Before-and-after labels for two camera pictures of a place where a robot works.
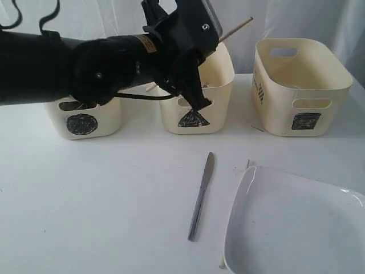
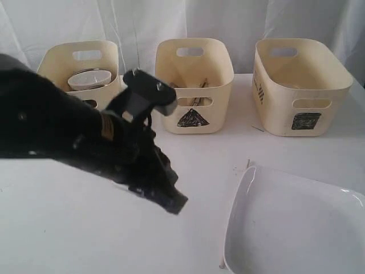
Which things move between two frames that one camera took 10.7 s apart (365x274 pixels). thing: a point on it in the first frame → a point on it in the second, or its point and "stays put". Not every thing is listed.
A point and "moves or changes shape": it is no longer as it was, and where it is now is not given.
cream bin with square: x=296 y=83 stays put
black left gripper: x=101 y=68 → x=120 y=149
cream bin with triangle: x=217 y=76 stays put
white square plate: x=283 y=221 stays put
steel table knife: x=207 y=166 moves or changes shape
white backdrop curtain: x=342 y=20 stays put
